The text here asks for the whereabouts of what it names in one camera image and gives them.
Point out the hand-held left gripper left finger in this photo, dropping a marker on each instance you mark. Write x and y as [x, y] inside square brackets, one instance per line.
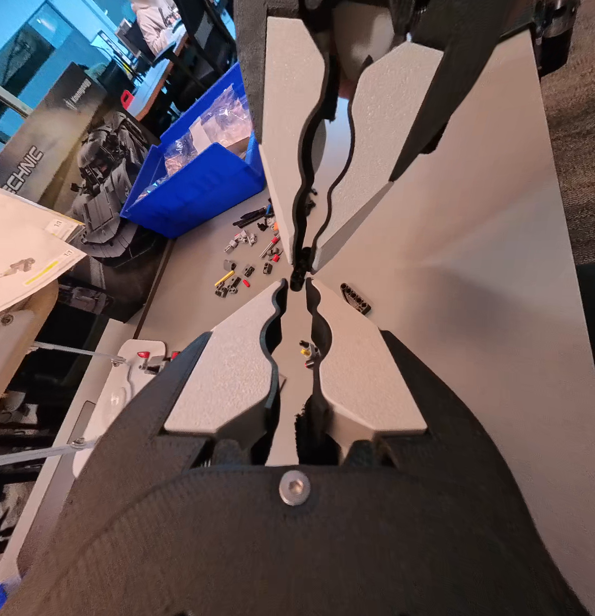
[220, 385]

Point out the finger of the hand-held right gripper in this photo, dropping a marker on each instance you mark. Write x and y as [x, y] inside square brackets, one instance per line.
[288, 96]
[389, 120]

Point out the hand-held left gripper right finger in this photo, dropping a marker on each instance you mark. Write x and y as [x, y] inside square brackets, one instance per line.
[369, 385]

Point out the partly built lego model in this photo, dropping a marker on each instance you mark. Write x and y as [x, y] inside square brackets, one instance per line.
[153, 365]

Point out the small yellow-axle lego assembly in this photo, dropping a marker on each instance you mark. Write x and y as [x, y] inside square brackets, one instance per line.
[307, 352]

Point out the pile of lego pieces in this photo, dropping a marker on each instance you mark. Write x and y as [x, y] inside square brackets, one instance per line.
[228, 264]

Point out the short black lego beam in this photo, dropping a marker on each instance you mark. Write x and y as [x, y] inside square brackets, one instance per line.
[300, 274]

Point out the black curved lego beam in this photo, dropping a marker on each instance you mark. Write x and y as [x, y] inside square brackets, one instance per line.
[356, 298]

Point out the dark printed lego box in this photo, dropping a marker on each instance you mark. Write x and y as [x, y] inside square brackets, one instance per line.
[86, 144]

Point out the clear plastic parts bags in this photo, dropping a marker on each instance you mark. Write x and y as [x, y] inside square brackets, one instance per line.
[215, 120]

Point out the white booklet stand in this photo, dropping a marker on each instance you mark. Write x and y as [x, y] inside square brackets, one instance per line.
[114, 385]

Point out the black office chair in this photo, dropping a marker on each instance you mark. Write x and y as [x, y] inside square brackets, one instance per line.
[206, 29]

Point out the blue plastic bin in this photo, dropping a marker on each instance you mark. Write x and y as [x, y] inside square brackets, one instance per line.
[206, 192]

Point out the wooden workbench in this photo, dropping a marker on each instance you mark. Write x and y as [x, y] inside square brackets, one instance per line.
[153, 86]

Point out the open instruction booklet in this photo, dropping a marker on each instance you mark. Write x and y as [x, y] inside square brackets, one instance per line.
[18, 250]

